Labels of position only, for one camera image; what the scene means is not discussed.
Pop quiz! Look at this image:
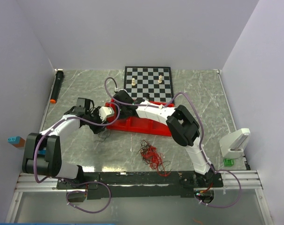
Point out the black and grey chessboard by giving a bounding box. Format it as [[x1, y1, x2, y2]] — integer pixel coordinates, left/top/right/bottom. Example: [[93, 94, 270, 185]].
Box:
[[124, 66, 174, 103]]

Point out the red cable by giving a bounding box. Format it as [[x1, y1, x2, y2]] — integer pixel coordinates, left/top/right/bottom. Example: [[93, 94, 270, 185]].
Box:
[[141, 145, 172, 176]]

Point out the red three-compartment plastic tray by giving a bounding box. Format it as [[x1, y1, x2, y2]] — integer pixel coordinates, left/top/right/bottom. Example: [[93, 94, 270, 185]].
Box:
[[105, 99, 171, 136]]

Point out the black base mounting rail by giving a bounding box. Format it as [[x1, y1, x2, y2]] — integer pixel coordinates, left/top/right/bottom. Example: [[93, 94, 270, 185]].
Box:
[[57, 171, 224, 200]]

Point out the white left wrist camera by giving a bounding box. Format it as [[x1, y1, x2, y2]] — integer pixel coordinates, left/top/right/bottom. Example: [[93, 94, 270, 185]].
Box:
[[98, 106, 115, 122]]

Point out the black marker with orange cap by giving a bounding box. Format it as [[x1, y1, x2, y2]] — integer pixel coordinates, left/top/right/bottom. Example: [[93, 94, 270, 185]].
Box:
[[50, 70, 64, 104]]

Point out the green small toy block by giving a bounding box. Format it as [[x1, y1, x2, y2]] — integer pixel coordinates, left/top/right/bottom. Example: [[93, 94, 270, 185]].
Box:
[[223, 158, 234, 167]]

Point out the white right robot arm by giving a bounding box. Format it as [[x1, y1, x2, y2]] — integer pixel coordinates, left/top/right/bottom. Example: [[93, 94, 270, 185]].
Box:
[[112, 90, 215, 187]]

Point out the white chess piece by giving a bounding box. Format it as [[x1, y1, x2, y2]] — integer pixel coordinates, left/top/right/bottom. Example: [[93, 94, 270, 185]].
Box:
[[131, 78, 136, 86], [158, 75, 163, 83]]

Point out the white chess piece right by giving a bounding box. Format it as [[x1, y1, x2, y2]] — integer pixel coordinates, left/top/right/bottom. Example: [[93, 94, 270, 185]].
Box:
[[158, 75, 163, 83]]

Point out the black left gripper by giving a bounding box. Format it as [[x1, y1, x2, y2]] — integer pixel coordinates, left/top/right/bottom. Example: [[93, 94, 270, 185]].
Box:
[[86, 106, 109, 134]]

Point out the blue and brown toy block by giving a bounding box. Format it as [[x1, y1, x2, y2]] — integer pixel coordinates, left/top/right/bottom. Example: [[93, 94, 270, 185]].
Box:
[[7, 136, 25, 149]]

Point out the white chess piece left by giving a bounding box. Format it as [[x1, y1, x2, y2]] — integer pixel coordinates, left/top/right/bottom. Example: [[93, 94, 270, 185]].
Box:
[[131, 78, 136, 86]]

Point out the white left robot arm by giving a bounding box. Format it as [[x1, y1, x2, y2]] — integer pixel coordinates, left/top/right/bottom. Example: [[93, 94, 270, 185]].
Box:
[[22, 98, 114, 188]]

